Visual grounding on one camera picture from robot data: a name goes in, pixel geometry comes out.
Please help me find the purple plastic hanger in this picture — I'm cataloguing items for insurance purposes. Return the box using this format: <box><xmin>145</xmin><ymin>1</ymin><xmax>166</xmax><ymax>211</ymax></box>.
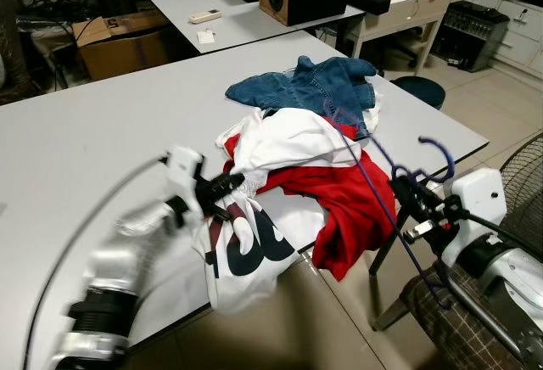
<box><xmin>325</xmin><ymin>103</ymin><xmax>459</xmax><ymax>311</ymax></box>

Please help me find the red garment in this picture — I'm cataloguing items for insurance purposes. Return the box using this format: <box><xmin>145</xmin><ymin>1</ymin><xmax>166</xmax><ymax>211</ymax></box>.
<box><xmin>222</xmin><ymin>137</ymin><xmax>400</xmax><ymax>283</ymax></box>

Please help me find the white shirt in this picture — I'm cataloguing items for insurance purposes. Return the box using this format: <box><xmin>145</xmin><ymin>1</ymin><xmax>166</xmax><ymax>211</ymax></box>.
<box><xmin>193</xmin><ymin>107</ymin><xmax>361</xmax><ymax>313</ymax></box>

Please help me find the dark blue round stool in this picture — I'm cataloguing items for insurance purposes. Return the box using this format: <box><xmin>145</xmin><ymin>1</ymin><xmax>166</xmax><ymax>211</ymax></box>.
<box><xmin>392</xmin><ymin>76</ymin><xmax>446</xmax><ymax>109</ymax></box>

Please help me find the black standing fan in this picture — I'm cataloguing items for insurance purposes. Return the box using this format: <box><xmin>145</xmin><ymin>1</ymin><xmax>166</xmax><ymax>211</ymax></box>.
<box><xmin>496</xmin><ymin>132</ymin><xmax>543</xmax><ymax>256</ymax></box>

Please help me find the blue denim garment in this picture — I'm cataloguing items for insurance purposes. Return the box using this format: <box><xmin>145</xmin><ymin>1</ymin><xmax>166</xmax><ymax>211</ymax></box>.
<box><xmin>225</xmin><ymin>54</ymin><xmax>380</xmax><ymax>140</ymax></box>

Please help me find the brown plaid chair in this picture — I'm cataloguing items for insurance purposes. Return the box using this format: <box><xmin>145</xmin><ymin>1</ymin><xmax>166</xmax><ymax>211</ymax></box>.
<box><xmin>369</xmin><ymin>209</ymin><xmax>543</xmax><ymax>370</ymax></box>

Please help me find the white work table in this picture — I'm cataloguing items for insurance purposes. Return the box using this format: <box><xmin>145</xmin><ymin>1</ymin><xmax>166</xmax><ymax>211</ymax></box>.
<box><xmin>0</xmin><ymin>31</ymin><xmax>490</xmax><ymax>370</ymax></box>

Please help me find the black amplifier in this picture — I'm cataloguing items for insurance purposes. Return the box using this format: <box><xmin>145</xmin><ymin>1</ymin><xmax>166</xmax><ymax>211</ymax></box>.
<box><xmin>431</xmin><ymin>1</ymin><xmax>510</xmax><ymax>74</ymax></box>

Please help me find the brown cardboard box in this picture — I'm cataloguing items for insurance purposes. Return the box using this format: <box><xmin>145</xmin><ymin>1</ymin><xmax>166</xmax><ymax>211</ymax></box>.
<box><xmin>72</xmin><ymin>9</ymin><xmax>179</xmax><ymax>81</ymax></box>

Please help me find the grey long table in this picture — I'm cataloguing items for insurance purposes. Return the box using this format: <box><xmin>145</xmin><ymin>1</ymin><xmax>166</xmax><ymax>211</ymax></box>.
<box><xmin>140</xmin><ymin>0</ymin><xmax>370</xmax><ymax>55</ymax></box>

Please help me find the white remote control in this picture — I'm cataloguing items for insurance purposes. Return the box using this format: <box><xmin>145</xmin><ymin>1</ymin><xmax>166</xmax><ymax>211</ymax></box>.
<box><xmin>188</xmin><ymin>9</ymin><xmax>223</xmax><ymax>25</ymax></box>

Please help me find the white desk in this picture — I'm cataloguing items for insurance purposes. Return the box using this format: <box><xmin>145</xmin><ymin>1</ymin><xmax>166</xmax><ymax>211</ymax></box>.
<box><xmin>352</xmin><ymin>0</ymin><xmax>459</xmax><ymax>70</ymax></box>

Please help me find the white drawer cabinet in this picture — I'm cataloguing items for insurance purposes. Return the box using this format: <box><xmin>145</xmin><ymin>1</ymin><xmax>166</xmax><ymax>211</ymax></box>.
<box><xmin>450</xmin><ymin>0</ymin><xmax>543</xmax><ymax>78</ymax></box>

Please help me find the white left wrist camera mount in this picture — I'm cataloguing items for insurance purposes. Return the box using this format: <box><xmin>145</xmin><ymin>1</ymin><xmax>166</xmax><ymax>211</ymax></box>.
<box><xmin>161</xmin><ymin>145</ymin><xmax>204</xmax><ymax>218</ymax></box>

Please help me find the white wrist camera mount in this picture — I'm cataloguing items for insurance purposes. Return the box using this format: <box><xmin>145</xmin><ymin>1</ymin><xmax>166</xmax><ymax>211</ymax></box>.
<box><xmin>445</xmin><ymin>168</ymin><xmax>508</xmax><ymax>256</ymax></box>
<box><xmin>161</xmin><ymin>145</ymin><xmax>204</xmax><ymax>218</ymax></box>

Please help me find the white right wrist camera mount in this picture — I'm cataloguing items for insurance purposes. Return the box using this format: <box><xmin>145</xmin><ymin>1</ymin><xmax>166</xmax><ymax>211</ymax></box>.
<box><xmin>445</xmin><ymin>168</ymin><xmax>508</xmax><ymax>256</ymax></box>

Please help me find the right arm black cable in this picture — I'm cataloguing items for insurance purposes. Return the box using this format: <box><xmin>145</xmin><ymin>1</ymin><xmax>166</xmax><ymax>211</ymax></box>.
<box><xmin>454</xmin><ymin>210</ymin><xmax>543</xmax><ymax>248</ymax></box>

